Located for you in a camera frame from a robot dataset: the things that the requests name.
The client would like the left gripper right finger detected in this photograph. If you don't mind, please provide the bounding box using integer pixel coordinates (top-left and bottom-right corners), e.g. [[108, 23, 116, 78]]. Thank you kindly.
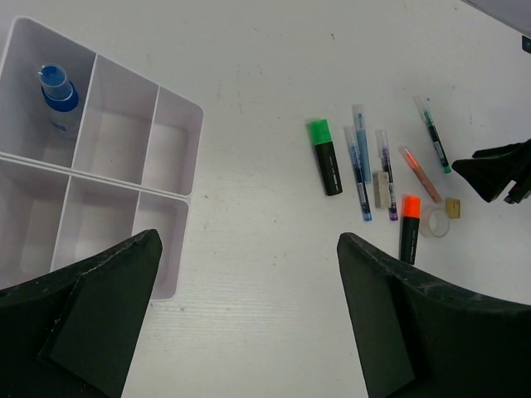
[[337, 233, 530, 397]]

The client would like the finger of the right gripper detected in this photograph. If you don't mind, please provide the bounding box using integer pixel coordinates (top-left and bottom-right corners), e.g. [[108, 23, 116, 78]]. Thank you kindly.
[[451, 143, 530, 203]]

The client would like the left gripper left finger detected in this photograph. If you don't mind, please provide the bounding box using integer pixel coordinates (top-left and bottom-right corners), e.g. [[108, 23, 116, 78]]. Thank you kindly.
[[1, 229, 162, 397]]

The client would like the green pen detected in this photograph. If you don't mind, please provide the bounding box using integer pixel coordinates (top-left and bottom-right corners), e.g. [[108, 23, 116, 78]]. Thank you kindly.
[[413, 95, 451, 174]]

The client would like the orange cap black highlighter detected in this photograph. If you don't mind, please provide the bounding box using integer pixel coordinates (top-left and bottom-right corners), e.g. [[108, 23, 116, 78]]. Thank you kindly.
[[399, 196, 421, 265]]

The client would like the purple pen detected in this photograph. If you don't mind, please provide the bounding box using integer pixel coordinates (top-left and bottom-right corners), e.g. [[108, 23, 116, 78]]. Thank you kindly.
[[374, 129, 400, 221]]

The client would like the dark blue pen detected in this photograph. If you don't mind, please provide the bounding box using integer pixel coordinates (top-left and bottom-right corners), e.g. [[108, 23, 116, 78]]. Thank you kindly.
[[343, 126, 373, 221]]

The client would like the clear bottle blue cap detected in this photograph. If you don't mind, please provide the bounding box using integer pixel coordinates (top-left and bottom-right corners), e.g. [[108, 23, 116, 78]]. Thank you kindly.
[[38, 64, 83, 141]]

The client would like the tan eraser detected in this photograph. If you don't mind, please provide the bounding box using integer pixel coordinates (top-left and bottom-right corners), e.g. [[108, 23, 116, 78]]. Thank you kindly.
[[445, 197, 461, 219]]

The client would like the clear tape roll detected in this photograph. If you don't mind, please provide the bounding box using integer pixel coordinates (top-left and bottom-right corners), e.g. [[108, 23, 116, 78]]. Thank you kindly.
[[420, 206, 450, 238]]

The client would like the grey eraser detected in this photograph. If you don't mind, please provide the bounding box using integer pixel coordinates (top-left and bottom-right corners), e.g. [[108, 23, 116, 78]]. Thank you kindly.
[[373, 171, 392, 209]]

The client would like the white compartment tray front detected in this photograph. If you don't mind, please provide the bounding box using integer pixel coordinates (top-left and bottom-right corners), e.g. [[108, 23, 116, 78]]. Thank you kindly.
[[1, 157, 189, 301]]

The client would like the white compartment tray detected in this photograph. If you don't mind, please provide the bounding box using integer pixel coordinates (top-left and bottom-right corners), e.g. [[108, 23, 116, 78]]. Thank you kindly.
[[1, 157, 189, 301], [1, 17, 204, 197]]

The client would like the right black table label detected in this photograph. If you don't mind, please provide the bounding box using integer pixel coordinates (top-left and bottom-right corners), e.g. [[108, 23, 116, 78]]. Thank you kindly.
[[522, 36, 531, 54]]

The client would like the light blue pen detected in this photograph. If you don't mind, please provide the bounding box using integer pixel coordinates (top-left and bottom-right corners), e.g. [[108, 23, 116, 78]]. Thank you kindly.
[[353, 104, 372, 183]]

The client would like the green cap black highlighter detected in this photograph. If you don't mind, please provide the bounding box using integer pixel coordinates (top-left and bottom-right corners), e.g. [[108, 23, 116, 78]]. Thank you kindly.
[[308, 119, 343, 197]]

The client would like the white compartment tray rear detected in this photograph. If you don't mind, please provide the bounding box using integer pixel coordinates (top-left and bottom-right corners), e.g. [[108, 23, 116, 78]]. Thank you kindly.
[[1, 17, 204, 197]]

